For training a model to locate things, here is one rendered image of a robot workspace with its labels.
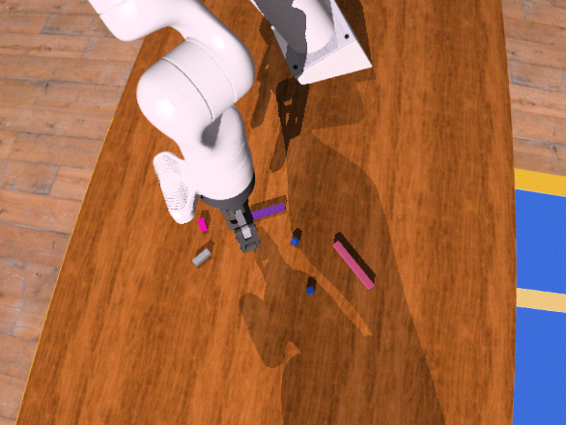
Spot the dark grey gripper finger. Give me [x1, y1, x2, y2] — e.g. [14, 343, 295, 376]
[219, 198, 261, 253]

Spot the purple rod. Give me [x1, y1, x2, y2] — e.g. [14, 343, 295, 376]
[252, 203, 285, 220]

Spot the small magenta block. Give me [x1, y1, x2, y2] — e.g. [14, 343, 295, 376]
[198, 217, 208, 232]

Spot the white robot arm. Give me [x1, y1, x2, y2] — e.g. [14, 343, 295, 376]
[89, 0, 334, 224]

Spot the pink rod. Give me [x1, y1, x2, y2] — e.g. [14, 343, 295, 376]
[333, 241, 374, 290]

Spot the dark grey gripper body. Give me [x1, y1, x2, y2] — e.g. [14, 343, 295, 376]
[200, 172, 255, 219]

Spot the grey rod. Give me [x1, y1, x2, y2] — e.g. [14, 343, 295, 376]
[192, 248, 211, 267]

